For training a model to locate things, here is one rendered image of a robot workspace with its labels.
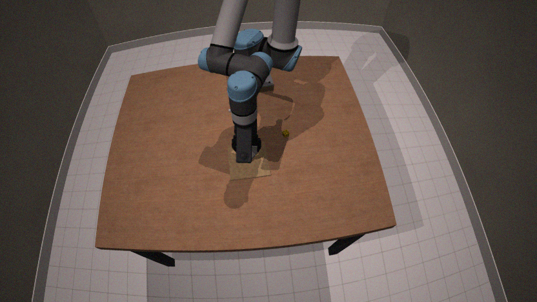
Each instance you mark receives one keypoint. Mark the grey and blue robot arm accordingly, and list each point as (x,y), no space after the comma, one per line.
(280,48)

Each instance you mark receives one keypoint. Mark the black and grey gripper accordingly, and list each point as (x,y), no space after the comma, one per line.
(256,142)

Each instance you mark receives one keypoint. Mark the tan square mat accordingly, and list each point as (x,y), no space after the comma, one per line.
(259,166)

